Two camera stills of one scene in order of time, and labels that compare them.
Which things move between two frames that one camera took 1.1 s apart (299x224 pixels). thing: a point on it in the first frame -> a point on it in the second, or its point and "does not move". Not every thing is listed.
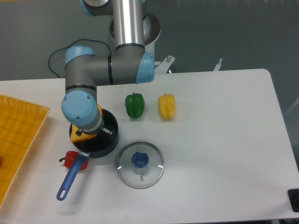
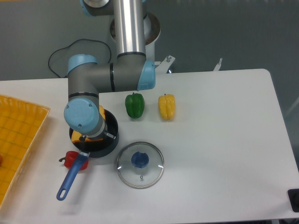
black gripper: (101, 129) -> (104, 135)
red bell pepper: (70, 158) does not move
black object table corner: (293, 195) does not move
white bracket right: (217, 67) does not move
